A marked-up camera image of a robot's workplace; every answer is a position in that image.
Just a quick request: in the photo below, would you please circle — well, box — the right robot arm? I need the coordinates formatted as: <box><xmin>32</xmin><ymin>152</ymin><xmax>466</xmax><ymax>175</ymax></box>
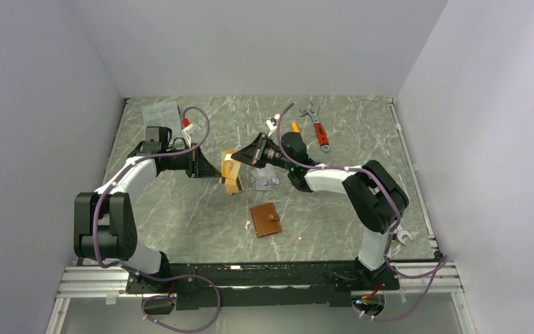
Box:
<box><xmin>231</xmin><ymin>132</ymin><xmax>410</xmax><ymax>289</ymax></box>

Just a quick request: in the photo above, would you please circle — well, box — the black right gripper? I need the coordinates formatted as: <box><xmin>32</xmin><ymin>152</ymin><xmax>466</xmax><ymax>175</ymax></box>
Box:
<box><xmin>230</xmin><ymin>134</ymin><xmax>293</xmax><ymax>172</ymax></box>

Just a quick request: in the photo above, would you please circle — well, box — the gold VIP card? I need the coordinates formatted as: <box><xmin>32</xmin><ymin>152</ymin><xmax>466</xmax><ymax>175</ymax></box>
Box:
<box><xmin>221</xmin><ymin>150</ymin><xmax>240</xmax><ymax>180</ymax></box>

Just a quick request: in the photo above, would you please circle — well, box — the orange handle screwdriver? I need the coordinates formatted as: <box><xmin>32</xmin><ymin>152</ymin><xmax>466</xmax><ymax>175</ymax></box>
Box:
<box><xmin>291</xmin><ymin>122</ymin><xmax>300</xmax><ymax>134</ymax></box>

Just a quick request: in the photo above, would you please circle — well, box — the silver combination wrench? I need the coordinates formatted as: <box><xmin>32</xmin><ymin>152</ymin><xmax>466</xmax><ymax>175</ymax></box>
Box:
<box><xmin>394</xmin><ymin>225</ymin><xmax>412</xmax><ymax>245</ymax></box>

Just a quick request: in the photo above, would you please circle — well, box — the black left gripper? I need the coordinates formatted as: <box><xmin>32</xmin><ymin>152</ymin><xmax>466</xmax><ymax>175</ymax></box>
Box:
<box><xmin>163</xmin><ymin>143</ymin><xmax>221</xmax><ymax>178</ymax></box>

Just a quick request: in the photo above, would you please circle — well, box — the gold card stack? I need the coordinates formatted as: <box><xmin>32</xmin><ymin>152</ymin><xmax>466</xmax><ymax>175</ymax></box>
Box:
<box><xmin>221</xmin><ymin>175</ymin><xmax>245</xmax><ymax>195</ymax></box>

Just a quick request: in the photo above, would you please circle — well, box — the clear plastic parts box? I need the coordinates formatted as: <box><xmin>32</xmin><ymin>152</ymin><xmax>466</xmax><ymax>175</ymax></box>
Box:
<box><xmin>143</xmin><ymin>101</ymin><xmax>182</xmax><ymax>135</ymax></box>

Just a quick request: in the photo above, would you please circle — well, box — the red adjustable wrench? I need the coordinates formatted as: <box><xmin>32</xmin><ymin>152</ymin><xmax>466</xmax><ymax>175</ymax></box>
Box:
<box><xmin>300</xmin><ymin>105</ymin><xmax>330</xmax><ymax>152</ymax></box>

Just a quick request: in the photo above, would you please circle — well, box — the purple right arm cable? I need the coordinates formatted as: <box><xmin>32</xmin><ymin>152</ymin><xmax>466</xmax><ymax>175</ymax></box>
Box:
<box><xmin>276</xmin><ymin>102</ymin><xmax>450</xmax><ymax>323</ymax></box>

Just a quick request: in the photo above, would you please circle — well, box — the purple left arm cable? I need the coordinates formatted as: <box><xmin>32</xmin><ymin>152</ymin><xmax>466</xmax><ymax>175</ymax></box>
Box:
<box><xmin>92</xmin><ymin>106</ymin><xmax>222</xmax><ymax>334</ymax></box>

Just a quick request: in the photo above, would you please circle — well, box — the black aluminium base frame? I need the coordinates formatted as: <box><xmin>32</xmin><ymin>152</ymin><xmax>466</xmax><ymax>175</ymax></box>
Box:
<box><xmin>55</xmin><ymin>250</ymin><xmax>464</xmax><ymax>310</ymax></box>

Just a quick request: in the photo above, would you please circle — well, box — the brown leather card holder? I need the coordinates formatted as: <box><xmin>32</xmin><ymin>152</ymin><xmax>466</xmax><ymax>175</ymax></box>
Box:
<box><xmin>250</xmin><ymin>202</ymin><xmax>282</xmax><ymax>238</ymax></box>

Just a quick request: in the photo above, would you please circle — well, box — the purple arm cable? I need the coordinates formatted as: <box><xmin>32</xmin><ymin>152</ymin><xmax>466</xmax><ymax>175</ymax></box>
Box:
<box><xmin>276</xmin><ymin>102</ymin><xmax>450</xmax><ymax>323</ymax></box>
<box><xmin>92</xmin><ymin>106</ymin><xmax>222</xmax><ymax>334</ymax></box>

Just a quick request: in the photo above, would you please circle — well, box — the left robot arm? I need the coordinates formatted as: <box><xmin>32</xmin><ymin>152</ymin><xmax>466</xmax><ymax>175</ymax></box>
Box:
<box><xmin>74</xmin><ymin>127</ymin><xmax>221</xmax><ymax>292</ymax></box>

